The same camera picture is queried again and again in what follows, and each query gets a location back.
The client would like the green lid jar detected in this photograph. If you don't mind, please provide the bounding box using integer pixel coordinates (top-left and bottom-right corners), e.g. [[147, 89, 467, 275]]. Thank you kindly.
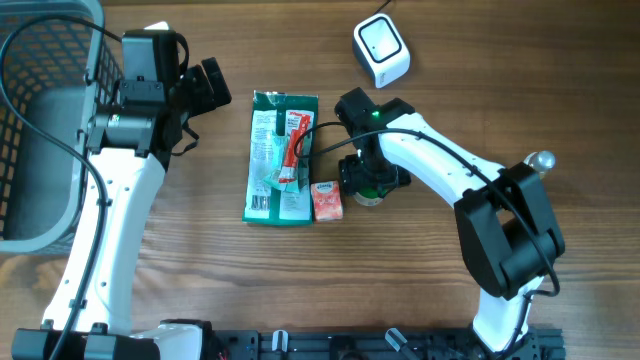
[[353, 188, 386, 207]]

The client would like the red tissue pack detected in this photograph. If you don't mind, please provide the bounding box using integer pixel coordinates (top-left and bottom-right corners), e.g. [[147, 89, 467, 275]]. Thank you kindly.
[[311, 181, 344, 222]]

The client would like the red toothpaste tube box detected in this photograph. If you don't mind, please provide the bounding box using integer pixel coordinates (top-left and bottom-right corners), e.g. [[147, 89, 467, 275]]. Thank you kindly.
[[278, 111, 312, 184]]

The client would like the green glove package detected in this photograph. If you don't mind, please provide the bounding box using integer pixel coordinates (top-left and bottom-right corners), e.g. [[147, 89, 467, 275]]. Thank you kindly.
[[242, 91, 319, 226]]

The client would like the yellow oil bottle grey cap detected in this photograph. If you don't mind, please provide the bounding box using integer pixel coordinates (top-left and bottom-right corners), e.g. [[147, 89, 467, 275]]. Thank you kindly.
[[524, 150, 556, 178]]

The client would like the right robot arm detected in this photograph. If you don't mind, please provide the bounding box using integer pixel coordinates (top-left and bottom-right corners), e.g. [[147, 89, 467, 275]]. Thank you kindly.
[[334, 88, 565, 359]]

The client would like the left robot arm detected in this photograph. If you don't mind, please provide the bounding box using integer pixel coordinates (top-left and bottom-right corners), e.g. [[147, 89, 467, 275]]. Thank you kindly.
[[11, 25, 231, 359]]

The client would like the white barcode scanner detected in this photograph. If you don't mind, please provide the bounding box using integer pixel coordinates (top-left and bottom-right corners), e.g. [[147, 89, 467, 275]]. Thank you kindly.
[[352, 13, 411, 89]]

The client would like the grey plastic shopping basket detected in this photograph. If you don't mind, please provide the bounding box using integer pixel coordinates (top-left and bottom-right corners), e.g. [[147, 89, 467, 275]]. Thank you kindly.
[[1, 0, 122, 255]]

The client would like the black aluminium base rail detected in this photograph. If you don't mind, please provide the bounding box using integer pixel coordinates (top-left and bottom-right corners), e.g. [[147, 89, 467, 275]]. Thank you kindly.
[[121, 327, 566, 360]]

